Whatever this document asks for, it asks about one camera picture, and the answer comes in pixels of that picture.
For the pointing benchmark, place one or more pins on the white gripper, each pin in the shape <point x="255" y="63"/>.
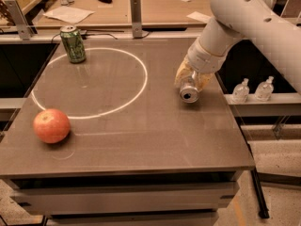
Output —
<point x="203" y="59"/>

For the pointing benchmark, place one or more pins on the Red Bull can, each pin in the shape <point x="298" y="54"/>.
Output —
<point x="188" y="89"/>

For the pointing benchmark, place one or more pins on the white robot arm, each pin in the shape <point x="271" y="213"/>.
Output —
<point x="234" y="20"/>

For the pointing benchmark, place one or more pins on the green soda can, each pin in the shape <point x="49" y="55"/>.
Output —
<point x="73" y="43"/>

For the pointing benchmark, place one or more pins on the clear sanitizer bottle left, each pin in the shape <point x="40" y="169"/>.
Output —
<point x="241" y="92"/>

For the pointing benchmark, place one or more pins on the clear sanitizer bottle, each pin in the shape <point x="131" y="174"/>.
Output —
<point x="265" y="89"/>
<point x="241" y="92"/>

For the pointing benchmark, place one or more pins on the white paper sheet right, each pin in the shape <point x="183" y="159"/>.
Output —
<point x="199" y="17"/>

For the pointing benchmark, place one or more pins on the clear sanitizer bottle right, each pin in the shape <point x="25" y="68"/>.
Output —
<point x="265" y="89"/>

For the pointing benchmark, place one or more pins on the wooden back desk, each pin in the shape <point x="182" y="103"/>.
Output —
<point x="155" y="13"/>

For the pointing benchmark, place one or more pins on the white paper sheet left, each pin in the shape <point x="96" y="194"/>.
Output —
<point x="68" y="14"/>

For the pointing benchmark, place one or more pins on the red apple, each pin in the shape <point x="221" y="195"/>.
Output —
<point x="51" y="125"/>

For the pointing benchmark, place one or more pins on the white drawer cabinet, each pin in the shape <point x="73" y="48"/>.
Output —
<point x="171" y="205"/>

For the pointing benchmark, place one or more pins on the metal bracket middle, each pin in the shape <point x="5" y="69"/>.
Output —
<point x="136" y="17"/>

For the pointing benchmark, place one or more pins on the metal bracket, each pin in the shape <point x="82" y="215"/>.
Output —
<point x="136" y="17"/>
<point x="23" y="28"/>

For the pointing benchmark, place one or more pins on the metal bracket left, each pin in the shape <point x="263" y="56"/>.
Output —
<point x="23" y="28"/>

